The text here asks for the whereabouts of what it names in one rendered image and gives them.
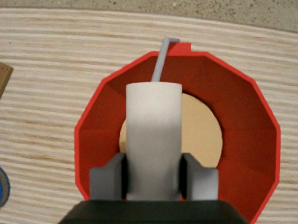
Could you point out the wooden crate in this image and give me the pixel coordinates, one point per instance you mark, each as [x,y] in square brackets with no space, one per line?
[5,73]

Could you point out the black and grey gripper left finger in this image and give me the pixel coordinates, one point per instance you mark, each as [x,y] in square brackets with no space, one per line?
[109,182]

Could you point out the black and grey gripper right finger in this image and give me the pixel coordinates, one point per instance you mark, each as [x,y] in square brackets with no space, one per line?
[198,182]

